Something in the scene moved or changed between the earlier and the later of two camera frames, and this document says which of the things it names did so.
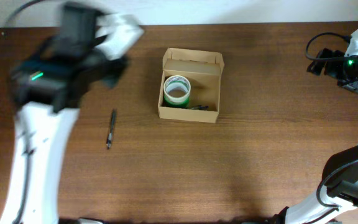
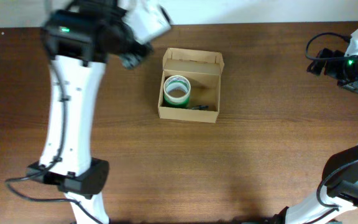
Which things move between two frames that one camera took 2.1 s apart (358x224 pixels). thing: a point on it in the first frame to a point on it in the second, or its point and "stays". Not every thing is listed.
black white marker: (200, 107) stays
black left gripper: (105, 69) to (130, 59)
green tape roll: (182, 104) stays
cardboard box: (204, 70) stays
